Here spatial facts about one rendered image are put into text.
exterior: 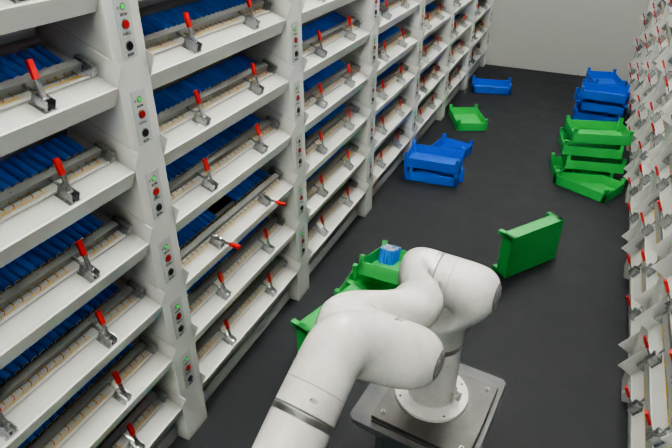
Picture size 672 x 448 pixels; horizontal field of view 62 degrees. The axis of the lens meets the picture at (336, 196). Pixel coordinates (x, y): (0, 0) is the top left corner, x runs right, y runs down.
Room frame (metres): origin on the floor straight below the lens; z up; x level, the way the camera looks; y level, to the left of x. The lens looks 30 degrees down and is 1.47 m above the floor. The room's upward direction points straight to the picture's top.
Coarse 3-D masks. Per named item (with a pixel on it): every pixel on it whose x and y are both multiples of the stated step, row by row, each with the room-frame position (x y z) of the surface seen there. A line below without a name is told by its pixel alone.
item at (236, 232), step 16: (272, 160) 1.76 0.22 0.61; (288, 176) 1.74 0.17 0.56; (272, 192) 1.66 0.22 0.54; (288, 192) 1.71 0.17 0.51; (224, 208) 1.51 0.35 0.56; (256, 208) 1.56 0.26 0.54; (272, 208) 1.61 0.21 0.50; (240, 224) 1.46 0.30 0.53; (256, 224) 1.53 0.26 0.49; (240, 240) 1.45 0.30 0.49; (192, 256) 1.28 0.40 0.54; (208, 256) 1.30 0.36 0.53; (192, 272) 1.23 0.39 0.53
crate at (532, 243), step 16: (528, 224) 1.99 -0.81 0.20; (544, 224) 1.99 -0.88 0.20; (560, 224) 2.02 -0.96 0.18; (512, 240) 1.88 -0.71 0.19; (528, 240) 1.93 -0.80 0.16; (544, 240) 1.98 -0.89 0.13; (512, 256) 1.89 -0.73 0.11; (528, 256) 1.94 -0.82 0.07; (544, 256) 1.99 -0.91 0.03; (512, 272) 1.90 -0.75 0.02
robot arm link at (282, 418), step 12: (276, 408) 0.50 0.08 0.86; (288, 408) 0.49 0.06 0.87; (264, 420) 0.50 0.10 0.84; (276, 420) 0.49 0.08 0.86; (288, 420) 0.48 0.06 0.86; (300, 420) 0.48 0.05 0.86; (312, 420) 0.48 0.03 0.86; (264, 432) 0.48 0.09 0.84; (276, 432) 0.47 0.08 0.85; (288, 432) 0.47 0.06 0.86; (300, 432) 0.47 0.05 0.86; (312, 432) 0.47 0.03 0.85; (324, 432) 0.48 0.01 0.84; (264, 444) 0.46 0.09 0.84; (276, 444) 0.46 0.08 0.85; (288, 444) 0.46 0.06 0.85; (300, 444) 0.46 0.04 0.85; (312, 444) 0.46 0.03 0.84; (324, 444) 0.47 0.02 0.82
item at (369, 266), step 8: (384, 240) 2.05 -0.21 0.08; (360, 256) 1.80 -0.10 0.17; (368, 256) 1.88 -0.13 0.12; (376, 256) 1.97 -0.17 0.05; (400, 256) 2.00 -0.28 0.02; (360, 264) 1.79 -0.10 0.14; (368, 264) 1.78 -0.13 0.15; (376, 264) 1.91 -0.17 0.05; (384, 264) 1.92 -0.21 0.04; (360, 272) 1.77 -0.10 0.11; (368, 272) 1.76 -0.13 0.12; (376, 272) 1.75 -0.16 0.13; (384, 272) 1.74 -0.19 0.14; (392, 272) 1.73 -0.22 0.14; (384, 280) 1.73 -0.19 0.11; (392, 280) 1.72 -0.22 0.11
